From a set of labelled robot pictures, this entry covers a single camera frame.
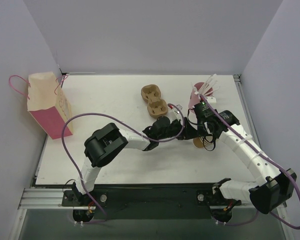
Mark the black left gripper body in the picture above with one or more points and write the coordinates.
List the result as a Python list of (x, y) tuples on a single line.
[(181, 130)]

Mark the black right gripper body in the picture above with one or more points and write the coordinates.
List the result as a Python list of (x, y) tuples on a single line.
[(203, 113)]

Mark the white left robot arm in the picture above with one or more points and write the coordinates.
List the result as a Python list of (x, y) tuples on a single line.
[(106, 143)]

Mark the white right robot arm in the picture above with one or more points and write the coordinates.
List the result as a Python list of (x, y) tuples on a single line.
[(270, 187)]

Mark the stack of brown paper cups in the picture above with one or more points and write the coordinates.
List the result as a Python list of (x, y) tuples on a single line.
[(201, 142)]

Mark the brown pulp cup carrier stack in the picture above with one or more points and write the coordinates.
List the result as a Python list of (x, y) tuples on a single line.
[(156, 106)]

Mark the pink straw holder cup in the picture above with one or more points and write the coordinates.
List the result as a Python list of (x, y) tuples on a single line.
[(194, 99)]

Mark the pink paper gift bag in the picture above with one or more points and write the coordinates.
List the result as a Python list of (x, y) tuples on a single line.
[(47, 103)]

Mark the aluminium frame rail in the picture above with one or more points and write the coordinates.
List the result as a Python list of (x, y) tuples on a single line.
[(248, 117)]

